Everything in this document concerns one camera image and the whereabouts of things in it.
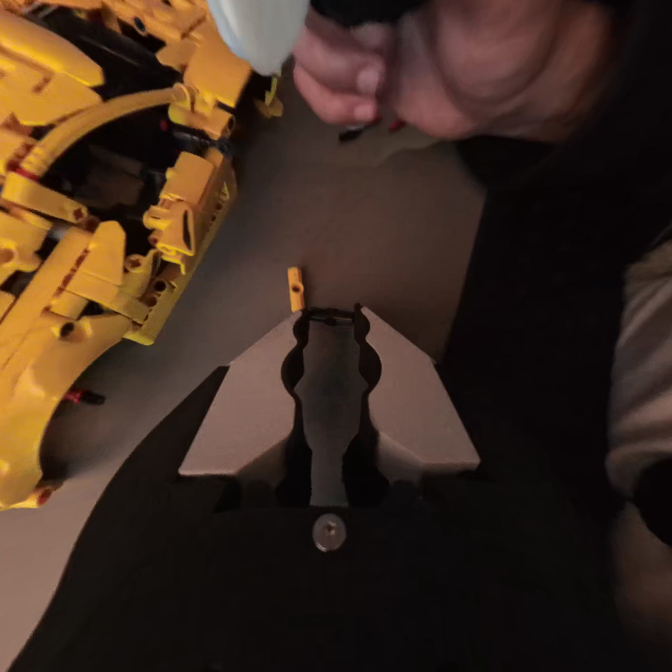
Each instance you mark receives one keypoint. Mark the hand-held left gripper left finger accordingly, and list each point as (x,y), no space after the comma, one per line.
(241,414)

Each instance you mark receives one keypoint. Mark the yellow pin connector brick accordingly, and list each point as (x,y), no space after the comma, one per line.
(295,288)

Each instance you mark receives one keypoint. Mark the yellow toy brick car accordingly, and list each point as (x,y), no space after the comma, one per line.
(52,78)

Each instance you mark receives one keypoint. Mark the person's right hand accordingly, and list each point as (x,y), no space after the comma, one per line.
(472,68)

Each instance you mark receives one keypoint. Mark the pile of small mixed bricks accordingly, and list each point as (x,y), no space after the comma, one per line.
(349,134)

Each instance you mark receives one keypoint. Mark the white shirt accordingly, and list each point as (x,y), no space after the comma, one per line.
(645,367)

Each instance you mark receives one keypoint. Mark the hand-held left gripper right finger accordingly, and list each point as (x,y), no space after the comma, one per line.
(420,414)

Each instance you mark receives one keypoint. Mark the grey desk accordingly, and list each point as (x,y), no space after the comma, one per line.
(341,210)

